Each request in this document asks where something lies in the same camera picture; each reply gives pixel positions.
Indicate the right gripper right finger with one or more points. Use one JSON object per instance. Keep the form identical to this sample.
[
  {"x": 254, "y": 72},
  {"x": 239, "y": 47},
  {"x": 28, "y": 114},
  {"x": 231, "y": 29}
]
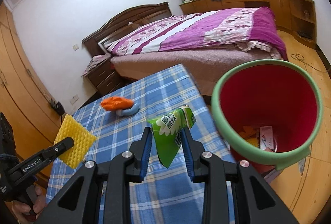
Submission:
[{"x": 254, "y": 201}]

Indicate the yellow foam net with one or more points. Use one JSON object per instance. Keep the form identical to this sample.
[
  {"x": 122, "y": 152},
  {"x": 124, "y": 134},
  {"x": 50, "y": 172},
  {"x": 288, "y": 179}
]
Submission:
[
  {"x": 82, "y": 141},
  {"x": 253, "y": 141}
]

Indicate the blue plastic curved piece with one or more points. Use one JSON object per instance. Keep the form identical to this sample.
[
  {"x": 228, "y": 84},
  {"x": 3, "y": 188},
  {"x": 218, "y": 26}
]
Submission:
[{"x": 128, "y": 112}]

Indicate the green snack packet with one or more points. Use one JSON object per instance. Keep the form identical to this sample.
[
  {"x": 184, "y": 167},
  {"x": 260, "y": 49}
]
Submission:
[{"x": 166, "y": 131}]

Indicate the orange mesh bag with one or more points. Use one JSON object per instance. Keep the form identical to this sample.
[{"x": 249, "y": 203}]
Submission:
[{"x": 116, "y": 103}]

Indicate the white teal medicine box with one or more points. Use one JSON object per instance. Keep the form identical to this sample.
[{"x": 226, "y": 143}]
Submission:
[{"x": 267, "y": 138}]

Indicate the person's left hand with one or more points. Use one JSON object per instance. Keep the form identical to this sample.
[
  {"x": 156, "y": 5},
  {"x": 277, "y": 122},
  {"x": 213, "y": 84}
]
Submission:
[{"x": 20, "y": 209}]

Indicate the wooden wardrobe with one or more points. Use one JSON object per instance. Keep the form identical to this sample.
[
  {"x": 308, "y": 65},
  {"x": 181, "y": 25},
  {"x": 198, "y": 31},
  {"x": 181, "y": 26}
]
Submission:
[{"x": 24, "y": 100}]

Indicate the red bin green rim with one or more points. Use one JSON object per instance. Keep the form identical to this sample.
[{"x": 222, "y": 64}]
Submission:
[{"x": 268, "y": 93}]

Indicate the dark wooden nightstand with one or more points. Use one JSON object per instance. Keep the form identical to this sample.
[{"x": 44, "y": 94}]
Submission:
[{"x": 105, "y": 78}]

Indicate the folded clothes on nightstand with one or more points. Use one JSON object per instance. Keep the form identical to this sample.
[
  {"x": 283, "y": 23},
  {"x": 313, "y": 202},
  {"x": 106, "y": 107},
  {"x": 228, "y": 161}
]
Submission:
[{"x": 95, "y": 62}]

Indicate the wooden bed with headboard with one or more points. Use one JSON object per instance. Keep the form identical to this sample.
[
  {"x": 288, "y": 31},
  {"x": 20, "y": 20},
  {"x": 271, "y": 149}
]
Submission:
[{"x": 206, "y": 65}]

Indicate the purple floral quilt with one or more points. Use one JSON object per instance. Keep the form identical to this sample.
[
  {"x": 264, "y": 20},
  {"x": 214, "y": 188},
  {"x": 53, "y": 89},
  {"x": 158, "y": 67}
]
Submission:
[{"x": 239, "y": 28}]

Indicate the wall power socket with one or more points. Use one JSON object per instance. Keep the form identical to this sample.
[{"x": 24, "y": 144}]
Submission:
[{"x": 74, "y": 99}]

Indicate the wall light switch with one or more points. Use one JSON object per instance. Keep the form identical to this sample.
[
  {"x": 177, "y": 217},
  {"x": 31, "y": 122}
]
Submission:
[{"x": 75, "y": 47}]

